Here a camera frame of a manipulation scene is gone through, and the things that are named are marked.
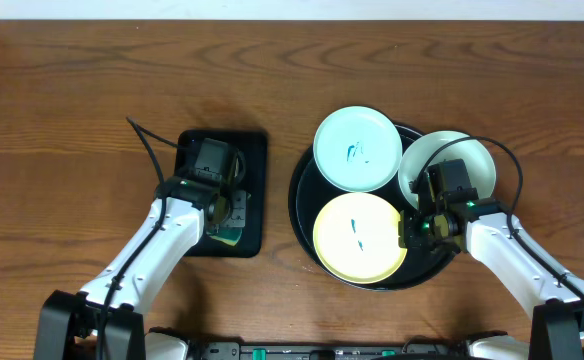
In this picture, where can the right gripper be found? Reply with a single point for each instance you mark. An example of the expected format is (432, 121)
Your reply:
(409, 237)

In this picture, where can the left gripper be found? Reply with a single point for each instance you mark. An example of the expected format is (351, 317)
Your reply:
(237, 213)

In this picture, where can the yellow plate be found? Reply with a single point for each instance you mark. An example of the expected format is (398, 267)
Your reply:
(356, 237)

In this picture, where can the black round tray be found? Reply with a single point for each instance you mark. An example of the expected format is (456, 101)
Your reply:
(309, 192)

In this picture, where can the light blue plate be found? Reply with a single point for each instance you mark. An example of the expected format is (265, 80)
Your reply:
(357, 149)

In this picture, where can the white plate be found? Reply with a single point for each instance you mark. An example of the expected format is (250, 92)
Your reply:
(479, 162)

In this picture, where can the green yellow sponge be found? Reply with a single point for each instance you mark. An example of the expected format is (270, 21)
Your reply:
(227, 235)

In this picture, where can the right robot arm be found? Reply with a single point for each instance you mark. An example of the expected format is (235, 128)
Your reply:
(551, 295)

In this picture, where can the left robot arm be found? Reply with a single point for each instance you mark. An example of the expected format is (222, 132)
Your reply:
(112, 306)

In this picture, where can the black rectangular tray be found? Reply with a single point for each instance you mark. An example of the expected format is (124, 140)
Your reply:
(254, 145)

